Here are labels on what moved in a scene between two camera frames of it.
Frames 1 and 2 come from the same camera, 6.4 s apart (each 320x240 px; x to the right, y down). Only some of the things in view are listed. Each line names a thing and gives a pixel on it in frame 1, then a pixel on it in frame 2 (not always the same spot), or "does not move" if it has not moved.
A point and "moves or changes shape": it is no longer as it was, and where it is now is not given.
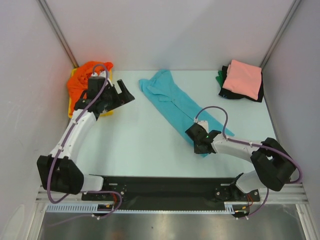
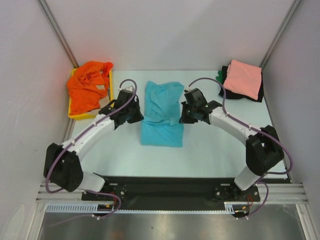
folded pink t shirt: x=243 y=79 does not move
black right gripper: x=197 y=139 → x=188 y=112
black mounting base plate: x=134 y=190 does not move
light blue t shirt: x=177 y=106 moves or changes shape
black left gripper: x=121 y=98 → x=139 y=116
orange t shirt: x=78 y=80 does not move
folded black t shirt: x=232 y=95 does not move
